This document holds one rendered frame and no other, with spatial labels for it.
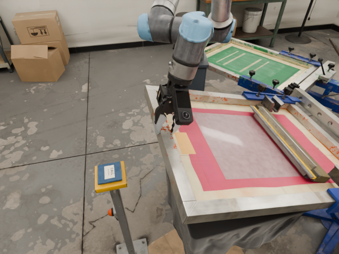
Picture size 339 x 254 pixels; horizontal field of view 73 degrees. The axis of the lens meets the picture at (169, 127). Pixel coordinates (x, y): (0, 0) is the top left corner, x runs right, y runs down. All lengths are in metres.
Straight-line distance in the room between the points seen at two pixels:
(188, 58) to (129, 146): 1.95
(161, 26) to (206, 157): 0.42
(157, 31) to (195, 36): 0.16
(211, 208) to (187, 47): 0.39
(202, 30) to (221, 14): 0.57
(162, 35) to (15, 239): 1.89
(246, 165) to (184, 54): 0.42
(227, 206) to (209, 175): 0.13
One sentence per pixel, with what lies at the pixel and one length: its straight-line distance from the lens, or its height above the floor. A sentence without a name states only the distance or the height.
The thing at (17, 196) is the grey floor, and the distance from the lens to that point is 2.45.
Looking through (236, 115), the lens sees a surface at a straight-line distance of 1.06.
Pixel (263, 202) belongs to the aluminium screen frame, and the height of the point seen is 1.21.
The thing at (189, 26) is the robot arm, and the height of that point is 1.58.
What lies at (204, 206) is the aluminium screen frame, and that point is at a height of 1.25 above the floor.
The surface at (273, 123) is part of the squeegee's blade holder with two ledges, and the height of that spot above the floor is 1.15.
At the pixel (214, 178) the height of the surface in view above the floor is 1.20.
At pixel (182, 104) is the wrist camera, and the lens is 0.63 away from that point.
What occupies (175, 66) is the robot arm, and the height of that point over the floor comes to 1.48.
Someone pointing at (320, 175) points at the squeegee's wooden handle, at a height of 1.14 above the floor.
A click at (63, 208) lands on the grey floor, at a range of 2.19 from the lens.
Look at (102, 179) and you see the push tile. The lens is 1.01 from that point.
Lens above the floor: 1.76
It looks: 41 degrees down
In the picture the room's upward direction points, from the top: straight up
